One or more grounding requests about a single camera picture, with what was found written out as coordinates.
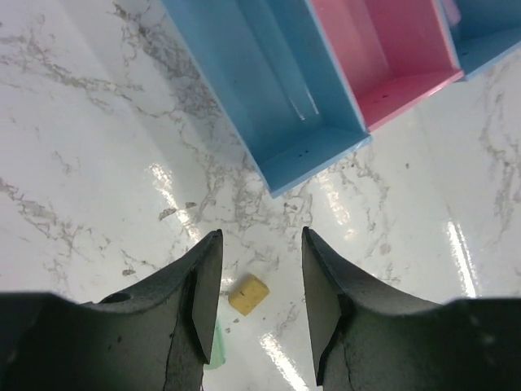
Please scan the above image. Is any green highlighter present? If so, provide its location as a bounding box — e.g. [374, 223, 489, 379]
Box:
[204, 319, 226, 371]

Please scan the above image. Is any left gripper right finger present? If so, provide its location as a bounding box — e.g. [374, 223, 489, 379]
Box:
[302, 228, 520, 390]

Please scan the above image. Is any tan eraser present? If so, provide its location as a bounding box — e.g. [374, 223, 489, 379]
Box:
[228, 274, 269, 316]

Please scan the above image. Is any pink bin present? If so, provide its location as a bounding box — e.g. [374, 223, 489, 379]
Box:
[313, 0, 463, 131]

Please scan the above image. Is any light blue bin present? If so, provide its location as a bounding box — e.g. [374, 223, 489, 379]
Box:
[164, 0, 370, 197]

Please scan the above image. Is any medium blue bin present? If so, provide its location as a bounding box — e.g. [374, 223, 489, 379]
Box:
[441, 0, 520, 81]

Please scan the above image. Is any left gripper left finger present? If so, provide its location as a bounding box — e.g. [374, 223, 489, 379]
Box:
[1, 230, 223, 390]

